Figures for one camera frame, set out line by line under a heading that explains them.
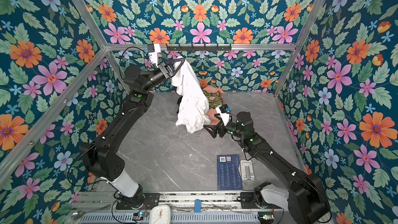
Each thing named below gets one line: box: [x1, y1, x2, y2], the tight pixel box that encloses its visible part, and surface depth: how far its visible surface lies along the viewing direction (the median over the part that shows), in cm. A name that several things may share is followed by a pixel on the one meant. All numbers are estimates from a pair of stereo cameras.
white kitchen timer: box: [149, 204, 172, 224], surface depth 69 cm
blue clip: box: [193, 198, 203, 213], surface depth 74 cm
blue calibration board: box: [216, 154, 243, 191], surface depth 84 cm
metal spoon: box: [70, 204, 112, 221], surface depth 71 cm
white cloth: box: [171, 56, 212, 133], surface depth 77 cm
